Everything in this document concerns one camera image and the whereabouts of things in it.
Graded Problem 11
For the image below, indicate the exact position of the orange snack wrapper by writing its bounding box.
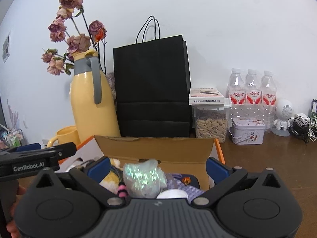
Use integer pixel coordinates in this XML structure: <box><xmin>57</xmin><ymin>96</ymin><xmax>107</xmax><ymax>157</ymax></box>
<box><xmin>181</xmin><ymin>176</ymin><xmax>192</xmax><ymax>185</ymax></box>

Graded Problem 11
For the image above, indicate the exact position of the wire storage rack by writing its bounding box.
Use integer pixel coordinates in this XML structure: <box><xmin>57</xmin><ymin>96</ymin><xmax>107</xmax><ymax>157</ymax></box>
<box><xmin>0</xmin><ymin>124</ymin><xmax>24</xmax><ymax>149</ymax></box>

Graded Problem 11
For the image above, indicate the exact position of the dark blue flat pad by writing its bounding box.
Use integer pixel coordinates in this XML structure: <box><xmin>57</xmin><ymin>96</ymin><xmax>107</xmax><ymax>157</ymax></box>
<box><xmin>171</xmin><ymin>173</ymin><xmax>201</xmax><ymax>189</ymax></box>

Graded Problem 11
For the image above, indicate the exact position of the person's left hand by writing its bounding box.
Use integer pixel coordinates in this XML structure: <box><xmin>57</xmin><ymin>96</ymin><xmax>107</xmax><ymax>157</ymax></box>
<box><xmin>7</xmin><ymin>185</ymin><xmax>26</xmax><ymax>238</ymax></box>

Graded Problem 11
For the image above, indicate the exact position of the white flat box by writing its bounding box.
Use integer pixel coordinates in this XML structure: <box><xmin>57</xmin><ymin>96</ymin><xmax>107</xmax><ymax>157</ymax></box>
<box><xmin>189</xmin><ymin>88</ymin><xmax>225</xmax><ymax>105</ymax></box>

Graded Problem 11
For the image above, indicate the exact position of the red cardboard box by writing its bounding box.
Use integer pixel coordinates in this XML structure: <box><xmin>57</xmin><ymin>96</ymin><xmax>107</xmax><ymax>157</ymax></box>
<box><xmin>58</xmin><ymin>136</ymin><xmax>225</xmax><ymax>190</ymax></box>

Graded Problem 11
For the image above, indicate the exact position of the white scalloped round lid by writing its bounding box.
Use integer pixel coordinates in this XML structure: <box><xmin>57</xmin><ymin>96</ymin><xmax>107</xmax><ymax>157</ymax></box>
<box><xmin>156</xmin><ymin>189</ymin><xmax>189</xmax><ymax>199</ymax></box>

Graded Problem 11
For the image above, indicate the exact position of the iridescent plastic bag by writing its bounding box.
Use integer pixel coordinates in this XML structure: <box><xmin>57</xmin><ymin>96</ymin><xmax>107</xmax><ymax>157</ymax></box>
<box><xmin>122</xmin><ymin>159</ymin><xmax>167</xmax><ymax>199</ymax></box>

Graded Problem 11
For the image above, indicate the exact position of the right water bottle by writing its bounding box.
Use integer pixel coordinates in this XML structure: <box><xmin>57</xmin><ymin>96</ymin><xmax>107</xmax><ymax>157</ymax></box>
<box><xmin>261</xmin><ymin>70</ymin><xmax>277</xmax><ymax>133</ymax></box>

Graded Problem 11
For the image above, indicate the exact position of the tangle of charger cables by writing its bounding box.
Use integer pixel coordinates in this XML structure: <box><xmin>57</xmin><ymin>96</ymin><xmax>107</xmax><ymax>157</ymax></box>
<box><xmin>288</xmin><ymin>99</ymin><xmax>317</xmax><ymax>144</ymax></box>

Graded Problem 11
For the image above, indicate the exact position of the water bottle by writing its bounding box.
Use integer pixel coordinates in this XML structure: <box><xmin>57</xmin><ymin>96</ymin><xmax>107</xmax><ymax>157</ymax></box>
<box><xmin>244</xmin><ymin>69</ymin><xmax>262</xmax><ymax>119</ymax></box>
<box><xmin>261</xmin><ymin>70</ymin><xmax>277</xmax><ymax>133</ymax></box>
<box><xmin>227</xmin><ymin>68</ymin><xmax>246</xmax><ymax>126</ymax></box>

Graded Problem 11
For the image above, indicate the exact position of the middle water bottle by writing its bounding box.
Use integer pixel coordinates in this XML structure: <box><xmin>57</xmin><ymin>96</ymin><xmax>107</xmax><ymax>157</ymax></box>
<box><xmin>244</xmin><ymin>69</ymin><xmax>262</xmax><ymax>119</ymax></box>

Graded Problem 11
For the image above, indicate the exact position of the purple knitted cloth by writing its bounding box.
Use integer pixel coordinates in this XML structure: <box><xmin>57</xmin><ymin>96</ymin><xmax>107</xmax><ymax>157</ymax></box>
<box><xmin>165</xmin><ymin>174</ymin><xmax>205</xmax><ymax>203</ymax></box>

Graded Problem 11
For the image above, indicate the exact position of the yellow thermos jug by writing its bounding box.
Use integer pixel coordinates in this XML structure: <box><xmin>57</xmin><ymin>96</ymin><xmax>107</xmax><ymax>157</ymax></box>
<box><xmin>70</xmin><ymin>49</ymin><xmax>120</xmax><ymax>142</ymax></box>

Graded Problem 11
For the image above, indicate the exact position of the black paper shopping bag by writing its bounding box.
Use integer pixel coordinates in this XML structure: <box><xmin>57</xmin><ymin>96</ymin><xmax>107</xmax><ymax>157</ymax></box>
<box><xmin>113</xmin><ymin>16</ymin><xmax>192</xmax><ymax>138</ymax></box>

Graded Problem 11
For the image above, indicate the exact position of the yellow ceramic mug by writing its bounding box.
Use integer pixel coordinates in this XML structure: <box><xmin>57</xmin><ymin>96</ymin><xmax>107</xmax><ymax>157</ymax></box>
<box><xmin>47</xmin><ymin>125</ymin><xmax>81</xmax><ymax>147</ymax></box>

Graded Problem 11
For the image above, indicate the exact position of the clear jar of seeds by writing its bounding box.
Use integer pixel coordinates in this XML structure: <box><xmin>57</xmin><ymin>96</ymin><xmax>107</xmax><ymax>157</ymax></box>
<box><xmin>192</xmin><ymin>104</ymin><xmax>231</xmax><ymax>143</ymax></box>

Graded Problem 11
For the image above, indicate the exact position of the left water bottle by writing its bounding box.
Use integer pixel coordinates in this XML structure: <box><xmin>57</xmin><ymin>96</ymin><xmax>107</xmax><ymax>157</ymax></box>
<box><xmin>227</xmin><ymin>68</ymin><xmax>246</xmax><ymax>126</ymax></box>

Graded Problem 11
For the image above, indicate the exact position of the white decorated tin box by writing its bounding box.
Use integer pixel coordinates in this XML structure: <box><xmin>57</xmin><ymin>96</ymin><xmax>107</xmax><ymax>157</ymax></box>
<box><xmin>229</xmin><ymin>118</ymin><xmax>265</xmax><ymax>145</ymax></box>

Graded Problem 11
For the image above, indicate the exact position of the dried pink rose bouquet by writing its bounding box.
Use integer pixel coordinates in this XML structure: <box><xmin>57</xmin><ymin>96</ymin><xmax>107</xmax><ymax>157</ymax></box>
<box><xmin>41</xmin><ymin>0</ymin><xmax>107</xmax><ymax>76</ymax></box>

